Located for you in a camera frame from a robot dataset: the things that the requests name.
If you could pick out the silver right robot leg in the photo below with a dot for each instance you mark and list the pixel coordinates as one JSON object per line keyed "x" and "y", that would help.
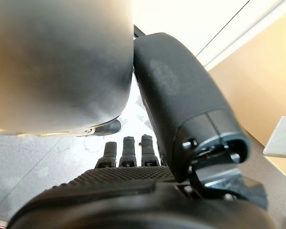
{"x": 62, "y": 59}

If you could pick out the white flat panel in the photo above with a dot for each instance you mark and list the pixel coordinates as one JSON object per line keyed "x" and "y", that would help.
{"x": 282, "y": 138}

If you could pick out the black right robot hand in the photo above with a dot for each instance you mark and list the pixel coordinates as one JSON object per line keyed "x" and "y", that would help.
{"x": 181, "y": 95}

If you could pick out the black right robot foot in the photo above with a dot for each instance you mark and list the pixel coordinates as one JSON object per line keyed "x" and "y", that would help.
{"x": 109, "y": 127}

